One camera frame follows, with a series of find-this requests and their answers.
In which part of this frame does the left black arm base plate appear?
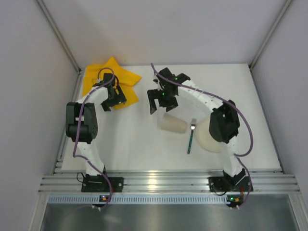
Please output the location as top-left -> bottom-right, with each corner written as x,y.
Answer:
81,174 -> 124,193

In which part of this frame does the perforated metal cable strip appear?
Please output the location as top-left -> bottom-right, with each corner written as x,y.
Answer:
48,194 -> 292,205

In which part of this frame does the fork with green handle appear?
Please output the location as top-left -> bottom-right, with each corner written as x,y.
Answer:
187,118 -> 197,154

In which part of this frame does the purple cable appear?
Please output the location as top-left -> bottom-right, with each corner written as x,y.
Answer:
73,67 -> 116,208
150,63 -> 254,209

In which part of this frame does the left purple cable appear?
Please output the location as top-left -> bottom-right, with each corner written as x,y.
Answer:
73,67 -> 116,208

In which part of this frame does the beige paper cup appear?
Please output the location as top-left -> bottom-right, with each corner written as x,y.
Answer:
160,114 -> 187,134

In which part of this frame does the aluminium corner post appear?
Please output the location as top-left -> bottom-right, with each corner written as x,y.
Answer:
249,0 -> 295,70
36,0 -> 82,73

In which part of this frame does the yellow printed cloth placemat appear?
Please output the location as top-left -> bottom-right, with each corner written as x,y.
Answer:
82,57 -> 141,110

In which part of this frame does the aluminium front rail frame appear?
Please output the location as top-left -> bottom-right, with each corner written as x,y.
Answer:
38,171 -> 300,194

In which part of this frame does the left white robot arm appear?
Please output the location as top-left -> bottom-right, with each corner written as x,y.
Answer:
65,73 -> 127,176

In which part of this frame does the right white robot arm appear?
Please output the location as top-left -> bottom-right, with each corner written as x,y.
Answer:
147,67 -> 243,178

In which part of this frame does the right aluminium corner post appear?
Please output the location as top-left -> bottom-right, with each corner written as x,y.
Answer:
249,0 -> 295,70

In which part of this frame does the cream round plate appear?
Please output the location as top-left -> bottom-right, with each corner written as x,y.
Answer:
195,118 -> 222,153

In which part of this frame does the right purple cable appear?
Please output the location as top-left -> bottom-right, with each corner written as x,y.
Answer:
150,63 -> 254,209

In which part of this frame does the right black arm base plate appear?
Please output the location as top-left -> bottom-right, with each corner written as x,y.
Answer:
208,176 -> 254,194

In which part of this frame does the left aluminium corner post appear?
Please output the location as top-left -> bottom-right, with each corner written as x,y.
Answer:
36,0 -> 82,73

